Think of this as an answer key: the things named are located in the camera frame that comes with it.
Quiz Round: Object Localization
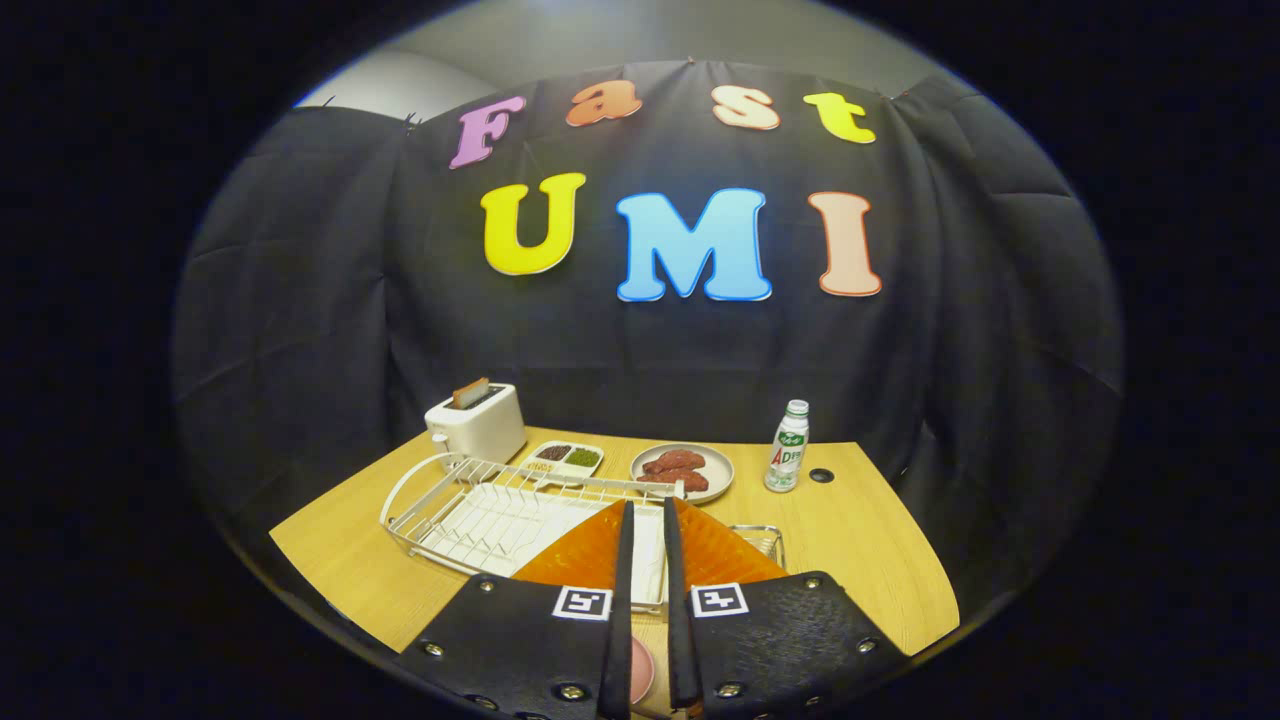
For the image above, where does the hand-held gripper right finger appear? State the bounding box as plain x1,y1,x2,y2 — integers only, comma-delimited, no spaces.
662,497,911,720

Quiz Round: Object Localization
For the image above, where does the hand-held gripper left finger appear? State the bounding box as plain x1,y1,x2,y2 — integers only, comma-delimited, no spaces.
395,498,636,720

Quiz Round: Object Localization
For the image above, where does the pink plate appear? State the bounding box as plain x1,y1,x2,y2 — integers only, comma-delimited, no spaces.
630,635,657,705

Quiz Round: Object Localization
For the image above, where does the metal wire basket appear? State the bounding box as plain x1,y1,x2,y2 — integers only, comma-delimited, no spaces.
730,523,787,573

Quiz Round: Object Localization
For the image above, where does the cream wire dish rack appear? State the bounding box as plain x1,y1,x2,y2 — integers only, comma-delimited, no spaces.
380,452,691,613

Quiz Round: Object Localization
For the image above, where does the beige round plate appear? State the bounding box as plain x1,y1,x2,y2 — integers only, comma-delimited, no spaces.
630,443,735,504

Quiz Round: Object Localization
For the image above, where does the white divided tray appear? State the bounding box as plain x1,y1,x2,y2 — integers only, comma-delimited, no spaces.
518,440,605,486

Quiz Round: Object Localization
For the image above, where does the white ribbed drip tray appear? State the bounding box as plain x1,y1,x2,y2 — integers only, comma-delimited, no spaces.
420,485,667,607

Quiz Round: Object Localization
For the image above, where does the white drink bottle green label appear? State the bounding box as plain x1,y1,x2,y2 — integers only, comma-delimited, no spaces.
764,399,811,494

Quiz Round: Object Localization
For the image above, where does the cream toaster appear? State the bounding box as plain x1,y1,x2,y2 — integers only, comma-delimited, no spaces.
424,383,528,464

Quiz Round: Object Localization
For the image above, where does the black backdrop cloth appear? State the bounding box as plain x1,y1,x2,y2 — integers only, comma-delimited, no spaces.
170,60,1126,601

